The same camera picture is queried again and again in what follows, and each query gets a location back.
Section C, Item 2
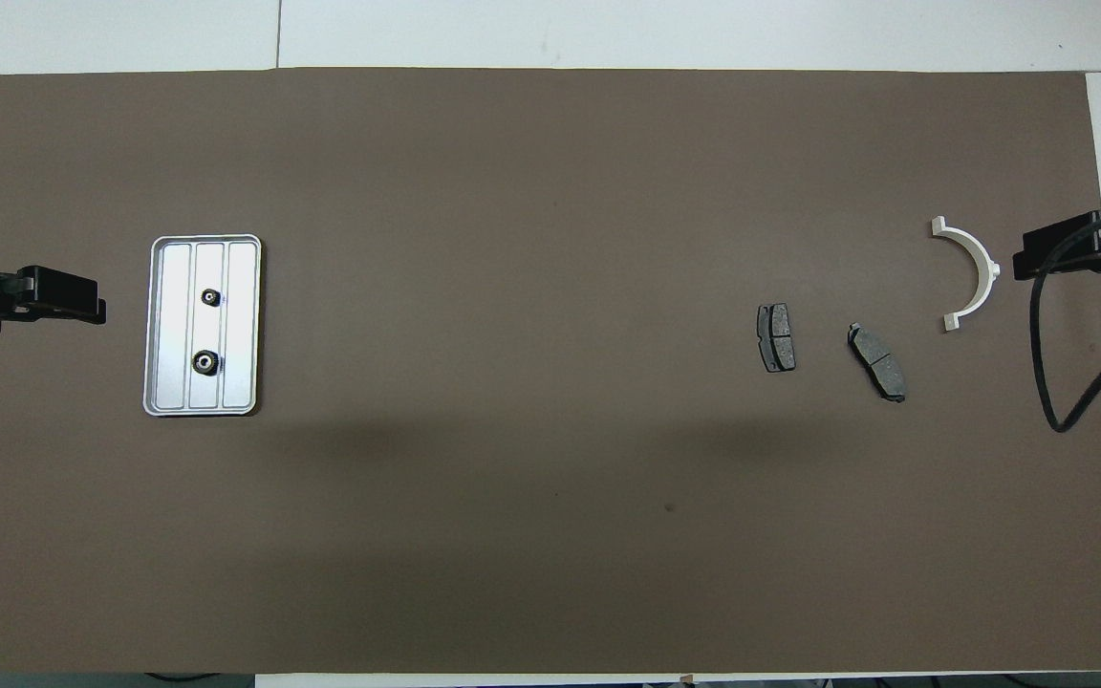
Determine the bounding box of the silver metal tray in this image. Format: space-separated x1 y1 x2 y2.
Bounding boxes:
142 234 263 418

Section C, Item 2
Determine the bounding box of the elongated dark brake pad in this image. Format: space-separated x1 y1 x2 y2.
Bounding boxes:
847 323 907 403

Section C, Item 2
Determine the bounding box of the rectangular dark brake pad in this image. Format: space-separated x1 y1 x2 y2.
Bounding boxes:
757 303 797 374

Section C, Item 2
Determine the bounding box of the brown table mat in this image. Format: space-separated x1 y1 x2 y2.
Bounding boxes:
0 67 1101 675

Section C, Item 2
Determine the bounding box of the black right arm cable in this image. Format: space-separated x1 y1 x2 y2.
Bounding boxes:
1029 204 1101 434

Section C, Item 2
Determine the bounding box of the white semicircular bracket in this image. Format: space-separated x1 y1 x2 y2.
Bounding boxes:
931 216 1002 333

